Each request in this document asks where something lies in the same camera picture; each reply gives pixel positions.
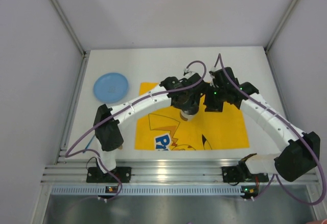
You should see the metal cup brown base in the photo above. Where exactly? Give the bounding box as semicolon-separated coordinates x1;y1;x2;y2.
180;110;197;121

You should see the yellow Pikachu cloth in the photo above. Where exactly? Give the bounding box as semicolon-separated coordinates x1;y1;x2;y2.
134;81;250;151

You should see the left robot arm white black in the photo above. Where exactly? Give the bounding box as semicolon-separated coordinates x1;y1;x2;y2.
94;72;209;173

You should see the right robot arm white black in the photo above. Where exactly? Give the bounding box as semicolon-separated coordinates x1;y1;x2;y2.
204;67;320;182

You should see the light blue plate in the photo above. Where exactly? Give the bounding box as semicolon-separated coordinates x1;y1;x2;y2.
93;73;129;104

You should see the blue fork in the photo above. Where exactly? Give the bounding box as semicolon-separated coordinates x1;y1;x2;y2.
82;135;96;153

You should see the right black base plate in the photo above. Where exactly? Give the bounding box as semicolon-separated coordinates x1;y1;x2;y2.
221;165;269;184

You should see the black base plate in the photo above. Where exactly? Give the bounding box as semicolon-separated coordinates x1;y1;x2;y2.
86;167;131;183
221;165;269;184

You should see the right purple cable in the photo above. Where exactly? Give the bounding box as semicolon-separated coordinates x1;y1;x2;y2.
216;53;327;206

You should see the purple cable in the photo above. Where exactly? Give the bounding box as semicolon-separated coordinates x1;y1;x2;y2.
65;60;207;204
216;53;327;206

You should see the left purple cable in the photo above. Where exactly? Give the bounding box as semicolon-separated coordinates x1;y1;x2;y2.
65;60;207;204

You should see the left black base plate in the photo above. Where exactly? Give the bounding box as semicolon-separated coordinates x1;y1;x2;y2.
86;167;131;183

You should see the right frame post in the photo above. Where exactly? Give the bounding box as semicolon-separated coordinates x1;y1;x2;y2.
264;0;301;54

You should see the frame post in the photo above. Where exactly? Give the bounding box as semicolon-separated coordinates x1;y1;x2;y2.
264;0;301;54
49;0;86;57

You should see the aluminium mounting rail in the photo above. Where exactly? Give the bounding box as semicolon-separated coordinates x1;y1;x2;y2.
42;147;319;184

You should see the slotted cable duct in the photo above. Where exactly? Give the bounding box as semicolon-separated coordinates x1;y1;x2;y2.
51;185;257;196

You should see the left frame post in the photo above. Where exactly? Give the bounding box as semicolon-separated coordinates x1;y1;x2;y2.
49;0;86;57

